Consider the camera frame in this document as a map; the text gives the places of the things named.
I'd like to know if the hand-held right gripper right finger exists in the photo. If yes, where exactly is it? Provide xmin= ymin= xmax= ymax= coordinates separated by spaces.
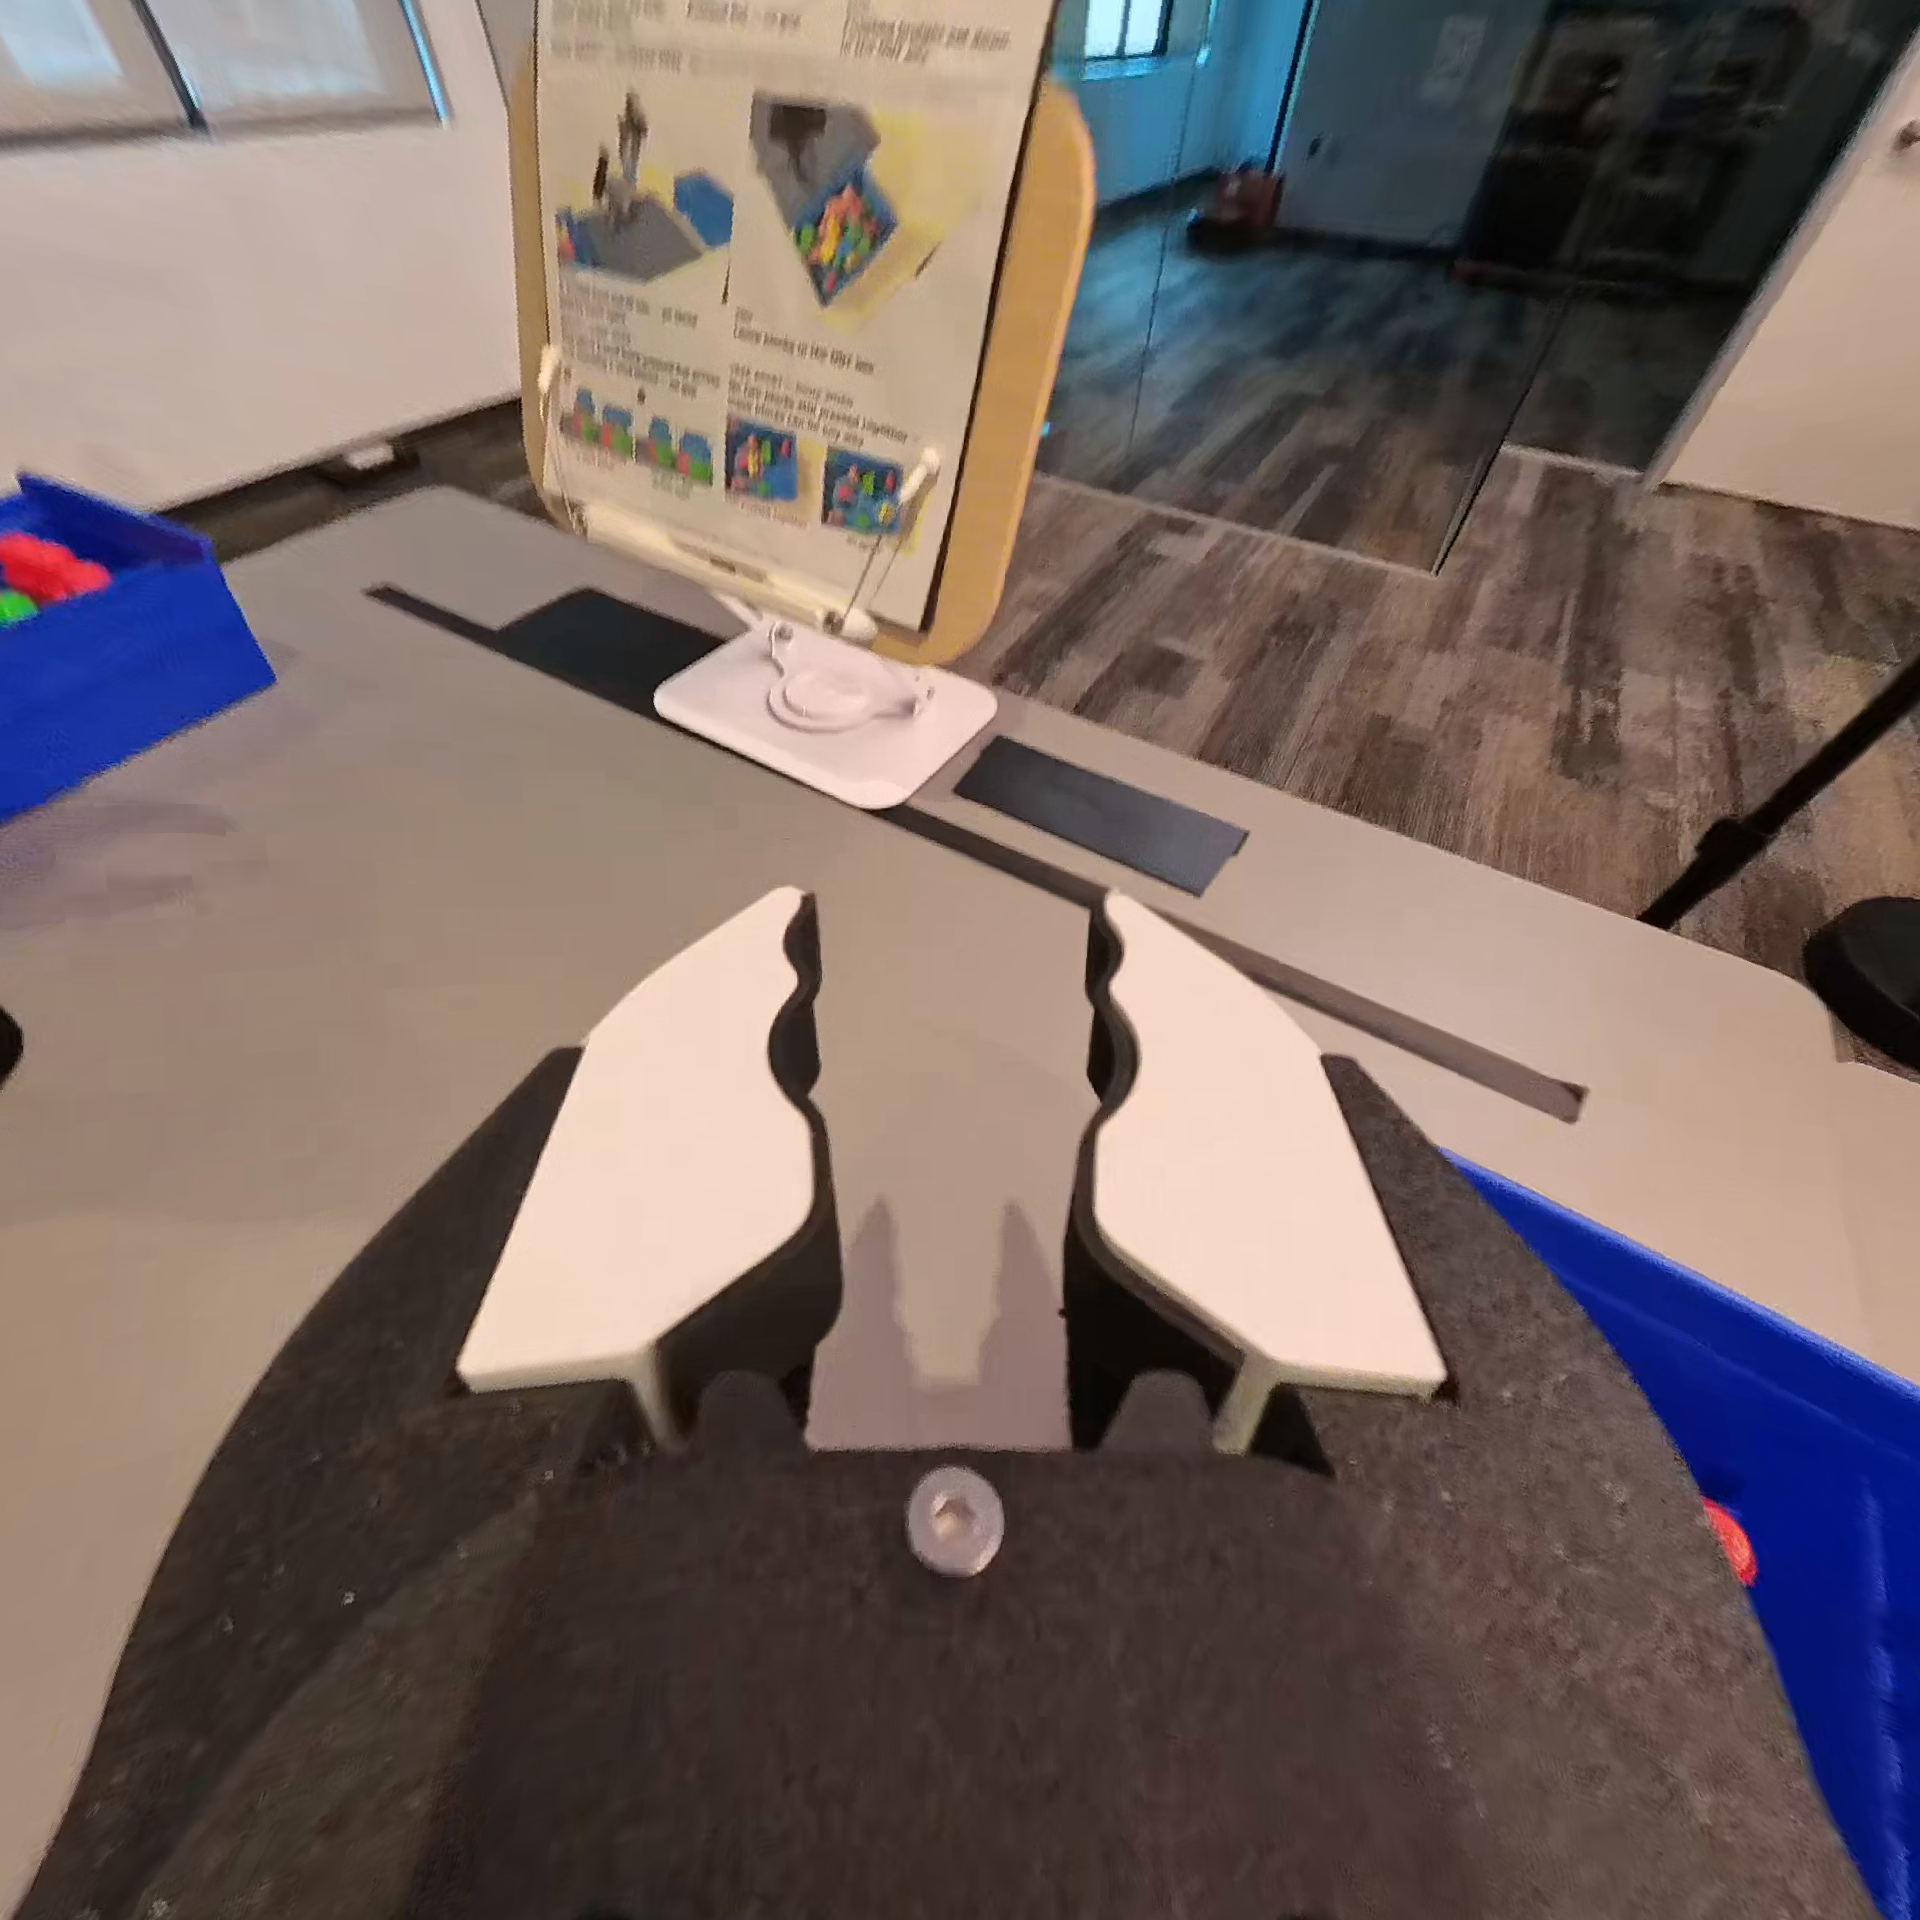
xmin=1062 ymin=890 xmax=1452 ymax=1457

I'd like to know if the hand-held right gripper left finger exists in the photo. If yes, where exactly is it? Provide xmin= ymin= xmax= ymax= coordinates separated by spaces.
xmin=452 ymin=886 xmax=845 ymax=1452

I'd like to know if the blue plastic bin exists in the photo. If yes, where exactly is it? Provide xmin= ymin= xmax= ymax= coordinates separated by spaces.
xmin=1437 ymin=1148 xmax=1920 ymax=1920
xmin=0 ymin=472 xmax=278 ymax=825

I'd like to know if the black rectangular desk patch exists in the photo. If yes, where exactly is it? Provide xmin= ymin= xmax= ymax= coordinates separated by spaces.
xmin=490 ymin=588 xmax=725 ymax=720
xmin=951 ymin=736 xmax=1249 ymax=898

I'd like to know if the wooden document stand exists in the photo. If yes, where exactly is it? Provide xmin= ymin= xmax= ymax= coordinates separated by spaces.
xmin=505 ymin=0 xmax=1097 ymax=812

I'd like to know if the black tripod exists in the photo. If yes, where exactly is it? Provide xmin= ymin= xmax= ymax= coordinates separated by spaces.
xmin=1634 ymin=662 xmax=1920 ymax=932

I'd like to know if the black round-base stand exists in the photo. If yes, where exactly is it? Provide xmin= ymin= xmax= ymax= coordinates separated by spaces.
xmin=1798 ymin=892 xmax=1920 ymax=1086

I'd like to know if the printed instruction sheet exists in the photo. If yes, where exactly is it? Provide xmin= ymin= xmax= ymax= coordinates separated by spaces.
xmin=532 ymin=0 xmax=1058 ymax=633

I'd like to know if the red two-stud block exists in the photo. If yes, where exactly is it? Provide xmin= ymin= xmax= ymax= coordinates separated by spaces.
xmin=0 ymin=534 xmax=117 ymax=606

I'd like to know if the white door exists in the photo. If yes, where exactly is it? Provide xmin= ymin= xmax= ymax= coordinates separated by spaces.
xmin=1641 ymin=89 xmax=1920 ymax=538

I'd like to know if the small red object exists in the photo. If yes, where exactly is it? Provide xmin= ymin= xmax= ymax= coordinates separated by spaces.
xmin=1191 ymin=163 xmax=1286 ymax=252

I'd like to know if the large window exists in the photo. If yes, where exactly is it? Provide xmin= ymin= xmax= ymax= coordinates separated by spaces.
xmin=0 ymin=0 xmax=452 ymax=146

